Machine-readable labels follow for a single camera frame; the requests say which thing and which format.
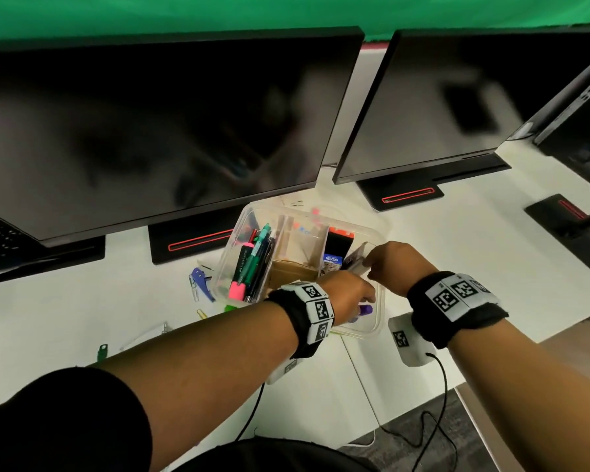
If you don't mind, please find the person's left hand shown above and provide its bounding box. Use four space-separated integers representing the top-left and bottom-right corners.
318 269 377 326

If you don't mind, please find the person's right hand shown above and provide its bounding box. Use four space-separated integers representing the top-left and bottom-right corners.
363 240 439 298

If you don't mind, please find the black stapler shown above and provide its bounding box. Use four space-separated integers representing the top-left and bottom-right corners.
324 226 357 261

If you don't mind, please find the bundle of pens and markers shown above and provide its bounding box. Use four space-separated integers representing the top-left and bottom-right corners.
228 223 276 304

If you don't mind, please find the clear plastic storage box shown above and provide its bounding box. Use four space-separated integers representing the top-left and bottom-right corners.
211 201 387 340

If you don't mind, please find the blue staple remover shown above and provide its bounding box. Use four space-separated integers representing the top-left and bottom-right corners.
189 267 216 304

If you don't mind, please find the person's right forearm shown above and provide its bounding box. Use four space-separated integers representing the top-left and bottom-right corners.
447 319 590 472

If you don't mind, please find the white desk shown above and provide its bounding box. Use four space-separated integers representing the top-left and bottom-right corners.
0 140 590 467

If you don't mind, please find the person's black clothing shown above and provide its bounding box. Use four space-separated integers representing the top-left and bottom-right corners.
0 366 380 472

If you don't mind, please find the black marker wristband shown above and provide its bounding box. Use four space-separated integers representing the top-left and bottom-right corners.
406 271 510 349
264 281 335 359

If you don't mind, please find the black computer monitor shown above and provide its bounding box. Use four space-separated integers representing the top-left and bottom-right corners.
0 26 364 248
332 28 590 186
533 63 590 197

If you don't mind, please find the small clear plastic case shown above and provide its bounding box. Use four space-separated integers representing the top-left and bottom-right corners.
119 321 173 351

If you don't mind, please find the green backdrop cloth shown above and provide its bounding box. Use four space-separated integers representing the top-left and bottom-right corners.
0 0 590 43

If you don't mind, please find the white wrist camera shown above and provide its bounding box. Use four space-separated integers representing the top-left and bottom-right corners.
387 313 439 368
265 357 301 385

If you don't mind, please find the black cable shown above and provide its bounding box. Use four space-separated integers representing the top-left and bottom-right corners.
235 383 266 442
378 352 459 472

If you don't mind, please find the white cable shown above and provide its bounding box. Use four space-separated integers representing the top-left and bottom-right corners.
346 427 377 449

